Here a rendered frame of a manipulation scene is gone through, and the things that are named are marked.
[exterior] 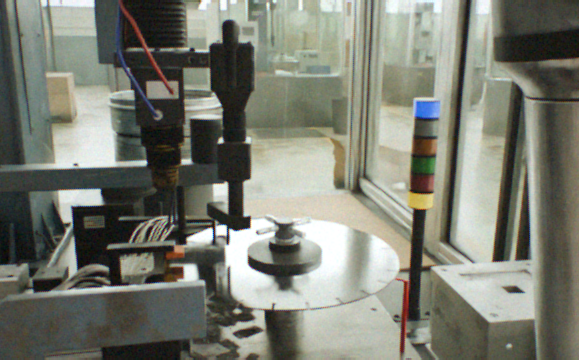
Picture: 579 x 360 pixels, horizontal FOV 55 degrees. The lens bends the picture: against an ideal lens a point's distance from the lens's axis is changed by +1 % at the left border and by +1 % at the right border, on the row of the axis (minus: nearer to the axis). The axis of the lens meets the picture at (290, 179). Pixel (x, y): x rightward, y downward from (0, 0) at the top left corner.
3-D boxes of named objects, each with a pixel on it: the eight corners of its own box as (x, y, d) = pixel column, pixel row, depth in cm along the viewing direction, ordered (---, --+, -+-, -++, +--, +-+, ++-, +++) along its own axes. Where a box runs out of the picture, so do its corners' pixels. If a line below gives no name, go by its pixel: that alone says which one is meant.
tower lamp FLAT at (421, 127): (431, 132, 98) (432, 115, 97) (442, 137, 93) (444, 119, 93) (407, 133, 97) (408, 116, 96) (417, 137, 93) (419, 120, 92)
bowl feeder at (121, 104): (225, 203, 173) (222, 88, 164) (233, 238, 144) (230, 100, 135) (123, 208, 168) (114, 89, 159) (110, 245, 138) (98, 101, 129)
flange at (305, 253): (335, 250, 83) (335, 234, 82) (299, 277, 73) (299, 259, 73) (272, 236, 88) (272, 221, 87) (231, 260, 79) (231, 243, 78)
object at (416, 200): (426, 201, 101) (427, 186, 100) (437, 209, 97) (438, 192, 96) (403, 202, 100) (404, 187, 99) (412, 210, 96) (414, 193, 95)
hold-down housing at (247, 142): (256, 175, 76) (255, 24, 71) (255, 184, 72) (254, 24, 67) (216, 175, 76) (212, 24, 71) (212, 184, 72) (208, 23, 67)
